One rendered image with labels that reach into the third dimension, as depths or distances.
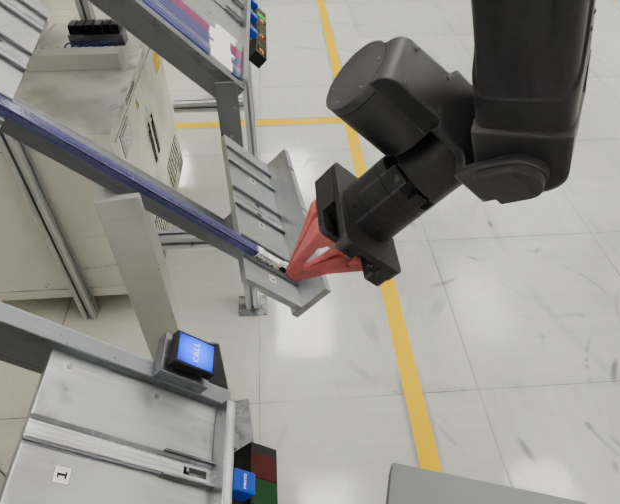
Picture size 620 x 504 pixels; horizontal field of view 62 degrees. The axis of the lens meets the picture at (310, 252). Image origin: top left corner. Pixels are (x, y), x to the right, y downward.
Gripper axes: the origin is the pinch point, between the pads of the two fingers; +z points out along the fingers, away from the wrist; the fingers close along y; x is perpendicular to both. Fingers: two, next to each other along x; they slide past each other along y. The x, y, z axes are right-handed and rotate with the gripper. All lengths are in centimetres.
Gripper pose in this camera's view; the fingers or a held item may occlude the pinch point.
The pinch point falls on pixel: (296, 271)
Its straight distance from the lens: 48.8
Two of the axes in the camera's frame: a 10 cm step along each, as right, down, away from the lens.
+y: 0.6, 7.1, -7.1
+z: -6.7, 5.5, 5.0
